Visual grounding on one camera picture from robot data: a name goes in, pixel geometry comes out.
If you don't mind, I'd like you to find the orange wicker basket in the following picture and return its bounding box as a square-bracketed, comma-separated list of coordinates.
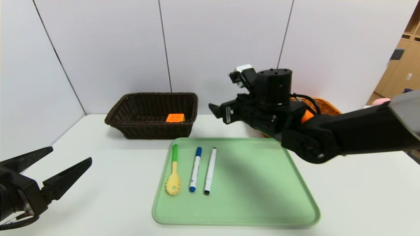
[290, 97, 342, 117]

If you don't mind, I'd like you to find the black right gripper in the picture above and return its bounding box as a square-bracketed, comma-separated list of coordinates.
[208, 94, 258, 128]

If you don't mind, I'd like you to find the white marker with blue cap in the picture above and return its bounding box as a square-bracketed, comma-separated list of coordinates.
[189, 147, 202, 192]

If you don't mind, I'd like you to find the light green plastic tray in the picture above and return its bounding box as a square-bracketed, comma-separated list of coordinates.
[152, 137, 320, 226]

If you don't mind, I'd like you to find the green and yellow pasta spoon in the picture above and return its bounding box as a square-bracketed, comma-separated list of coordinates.
[166, 145, 181, 196]

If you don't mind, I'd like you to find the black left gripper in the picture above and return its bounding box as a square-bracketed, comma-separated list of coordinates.
[0, 146, 93, 222]

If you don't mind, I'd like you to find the dark brown wicker basket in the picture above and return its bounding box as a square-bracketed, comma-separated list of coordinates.
[105, 92, 198, 140]

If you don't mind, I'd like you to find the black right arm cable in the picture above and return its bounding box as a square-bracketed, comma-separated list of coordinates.
[290, 93, 321, 115]

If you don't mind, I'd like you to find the light wooden cabinet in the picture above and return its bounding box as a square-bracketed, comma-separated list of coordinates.
[374, 2, 420, 99]

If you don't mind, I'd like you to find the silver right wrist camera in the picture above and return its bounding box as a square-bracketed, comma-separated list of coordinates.
[229, 64, 257, 89]

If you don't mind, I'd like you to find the white marker with black cap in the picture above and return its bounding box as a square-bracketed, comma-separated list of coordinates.
[204, 147, 217, 195]

